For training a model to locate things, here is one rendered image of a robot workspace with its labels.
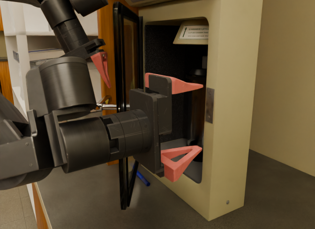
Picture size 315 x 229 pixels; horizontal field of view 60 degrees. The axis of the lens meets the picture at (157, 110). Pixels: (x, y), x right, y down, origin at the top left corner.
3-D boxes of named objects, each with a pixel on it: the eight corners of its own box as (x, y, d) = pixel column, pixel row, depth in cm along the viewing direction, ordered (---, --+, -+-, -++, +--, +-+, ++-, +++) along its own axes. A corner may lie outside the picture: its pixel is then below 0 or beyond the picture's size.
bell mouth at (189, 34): (211, 42, 79) (212, 22, 77) (263, 44, 64) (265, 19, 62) (159, 43, 70) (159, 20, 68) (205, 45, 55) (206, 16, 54)
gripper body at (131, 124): (166, 94, 33) (108, 103, 29) (167, 171, 36) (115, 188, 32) (140, 87, 38) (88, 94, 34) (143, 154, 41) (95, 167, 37)
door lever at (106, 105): (127, 104, 62) (127, 92, 61) (120, 115, 52) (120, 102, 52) (104, 103, 62) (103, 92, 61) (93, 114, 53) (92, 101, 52)
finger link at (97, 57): (94, 94, 63) (74, 57, 61) (122, 81, 62) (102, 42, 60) (85, 100, 56) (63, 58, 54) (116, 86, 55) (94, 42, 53)
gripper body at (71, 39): (67, 66, 61) (50, 35, 60) (107, 46, 60) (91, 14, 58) (56, 69, 55) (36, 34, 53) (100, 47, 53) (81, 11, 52)
